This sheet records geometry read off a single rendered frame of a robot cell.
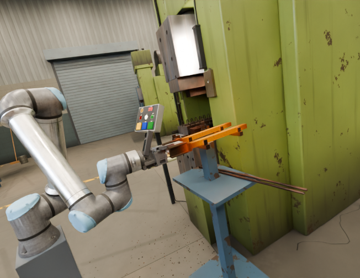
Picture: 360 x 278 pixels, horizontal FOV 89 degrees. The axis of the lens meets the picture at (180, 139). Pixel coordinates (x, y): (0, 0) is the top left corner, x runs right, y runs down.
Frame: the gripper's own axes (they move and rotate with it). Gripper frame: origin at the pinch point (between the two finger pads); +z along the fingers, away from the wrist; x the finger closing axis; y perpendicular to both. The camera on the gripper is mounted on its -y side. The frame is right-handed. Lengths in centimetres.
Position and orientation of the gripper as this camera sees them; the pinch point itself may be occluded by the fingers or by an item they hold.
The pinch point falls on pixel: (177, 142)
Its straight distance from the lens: 87.6
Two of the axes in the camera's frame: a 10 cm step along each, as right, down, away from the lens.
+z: 8.6, -2.7, 4.3
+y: 2.7, 9.6, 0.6
